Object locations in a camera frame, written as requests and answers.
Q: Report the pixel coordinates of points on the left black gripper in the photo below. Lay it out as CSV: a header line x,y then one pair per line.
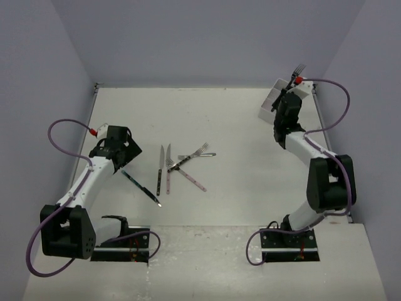
x,y
132,150

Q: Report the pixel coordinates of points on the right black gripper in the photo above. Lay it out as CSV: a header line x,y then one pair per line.
x,y
280,97

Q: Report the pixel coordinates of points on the green handled fork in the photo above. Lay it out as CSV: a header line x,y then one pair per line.
x,y
295,74

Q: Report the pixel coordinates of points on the black handled knife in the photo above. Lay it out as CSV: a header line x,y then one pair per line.
x,y
161,166

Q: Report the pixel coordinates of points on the green handled knife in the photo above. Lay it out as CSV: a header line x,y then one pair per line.
x,y
142,188

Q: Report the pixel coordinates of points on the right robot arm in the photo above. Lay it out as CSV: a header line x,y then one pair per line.
x,y
330,189

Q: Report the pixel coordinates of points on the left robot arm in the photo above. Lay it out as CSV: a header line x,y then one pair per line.
x,y
66,227

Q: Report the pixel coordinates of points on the white divided utensil container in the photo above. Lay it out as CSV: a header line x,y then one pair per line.
x,y
265,112

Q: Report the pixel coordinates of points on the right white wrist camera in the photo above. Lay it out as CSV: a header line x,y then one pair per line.
x,y
302,90

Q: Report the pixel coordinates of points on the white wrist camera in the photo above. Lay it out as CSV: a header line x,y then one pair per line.
x,y
102,131
302,90

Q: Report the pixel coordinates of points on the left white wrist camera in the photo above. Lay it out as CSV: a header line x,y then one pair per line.
x,y
102,131

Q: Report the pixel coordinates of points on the pink handled fork upper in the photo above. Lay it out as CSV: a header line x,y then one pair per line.
x,y
211,154

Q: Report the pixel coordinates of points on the black handled fork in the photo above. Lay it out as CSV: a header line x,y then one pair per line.
x,y
197,152

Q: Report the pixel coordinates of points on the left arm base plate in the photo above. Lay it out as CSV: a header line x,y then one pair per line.
x,y
134,249

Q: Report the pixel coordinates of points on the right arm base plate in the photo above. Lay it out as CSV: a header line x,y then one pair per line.
x,y
281,248

